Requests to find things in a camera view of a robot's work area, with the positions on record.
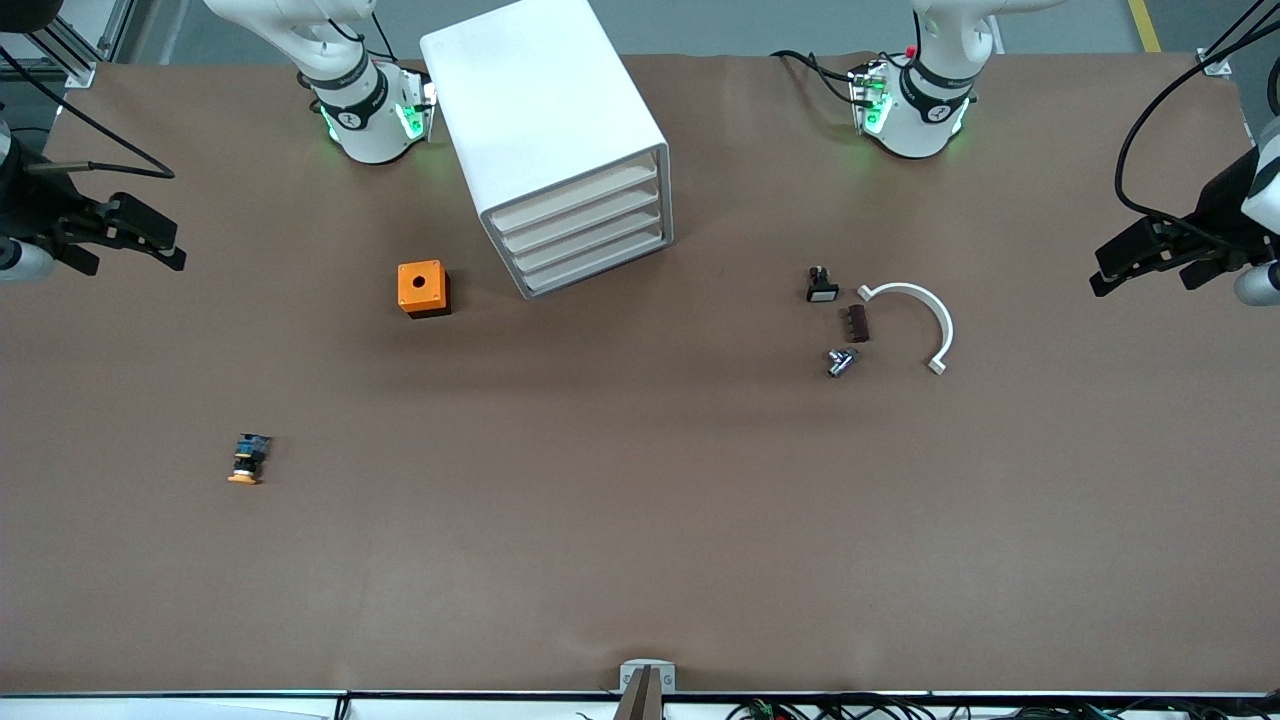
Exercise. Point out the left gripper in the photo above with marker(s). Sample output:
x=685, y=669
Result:
x=1222, y=205

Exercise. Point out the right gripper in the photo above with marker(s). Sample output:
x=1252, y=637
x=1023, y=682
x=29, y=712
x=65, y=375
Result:
x=32, y=207

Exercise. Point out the orange mushroom push button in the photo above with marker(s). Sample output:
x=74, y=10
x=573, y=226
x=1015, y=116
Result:
x=247, y=458

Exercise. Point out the white plastic drawer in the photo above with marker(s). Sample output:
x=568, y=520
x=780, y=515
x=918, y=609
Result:
x=575, y=196
x=582, y=241
x=590, y=262
x=578, y=218

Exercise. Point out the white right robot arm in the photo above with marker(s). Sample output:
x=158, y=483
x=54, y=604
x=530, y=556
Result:
x=365, y=125

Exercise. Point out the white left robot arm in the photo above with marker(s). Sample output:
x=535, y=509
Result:
x=915, y=120

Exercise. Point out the black white square button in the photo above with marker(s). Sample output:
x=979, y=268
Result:
x=822, y=290

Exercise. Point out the white drawer cabinet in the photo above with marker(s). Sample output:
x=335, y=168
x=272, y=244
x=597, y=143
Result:
x=540, y=100

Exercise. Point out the orange box with hole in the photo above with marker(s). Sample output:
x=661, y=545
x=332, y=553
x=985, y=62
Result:
x=410, y=296

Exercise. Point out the brown ridged block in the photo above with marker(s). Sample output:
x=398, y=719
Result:
x=854, y=324

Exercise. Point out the chrome valve fitting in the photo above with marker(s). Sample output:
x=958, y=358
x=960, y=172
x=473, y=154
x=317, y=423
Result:
x=842, y=362

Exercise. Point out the aluminium frame profile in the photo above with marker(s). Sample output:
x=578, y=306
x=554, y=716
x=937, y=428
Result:
x=78, y=72
x=1215, y=65

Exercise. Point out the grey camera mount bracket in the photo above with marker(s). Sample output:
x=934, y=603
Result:
x=647, y=680

